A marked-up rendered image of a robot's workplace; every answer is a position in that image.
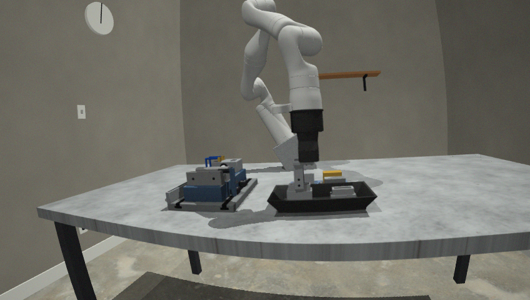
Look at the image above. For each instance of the yellow rectangular block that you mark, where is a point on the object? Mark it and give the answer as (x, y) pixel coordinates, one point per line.
(331, 173)

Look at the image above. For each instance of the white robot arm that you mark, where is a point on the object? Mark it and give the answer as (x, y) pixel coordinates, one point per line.
(295, 40)

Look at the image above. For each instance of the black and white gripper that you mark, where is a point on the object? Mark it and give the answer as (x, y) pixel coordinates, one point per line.
(305, 108)

